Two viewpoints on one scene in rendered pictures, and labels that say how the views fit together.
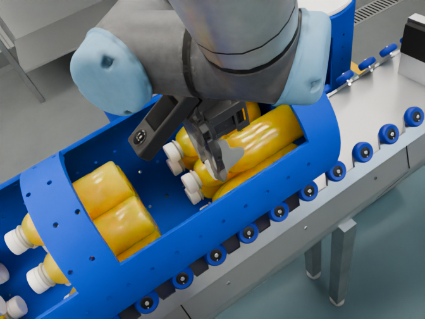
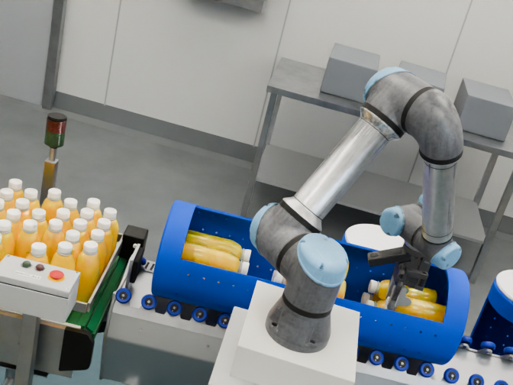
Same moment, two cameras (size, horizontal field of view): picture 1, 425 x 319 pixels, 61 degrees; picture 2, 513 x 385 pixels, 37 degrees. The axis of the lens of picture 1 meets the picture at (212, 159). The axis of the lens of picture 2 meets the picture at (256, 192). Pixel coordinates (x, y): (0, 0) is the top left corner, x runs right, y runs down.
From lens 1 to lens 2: 1.68 m
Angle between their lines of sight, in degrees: 26
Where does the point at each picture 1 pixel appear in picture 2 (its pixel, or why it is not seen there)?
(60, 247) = not seen: hidden behind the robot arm
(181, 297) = not seen: hidden behind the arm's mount
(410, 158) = not seen: outside the picture
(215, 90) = (417, 244)
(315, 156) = (441, 334)
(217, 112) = (412, 270)
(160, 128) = (385, 257)
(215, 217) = (375, 315)
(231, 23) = (430, 225)
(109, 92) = (388, 224)
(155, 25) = (416, 218)
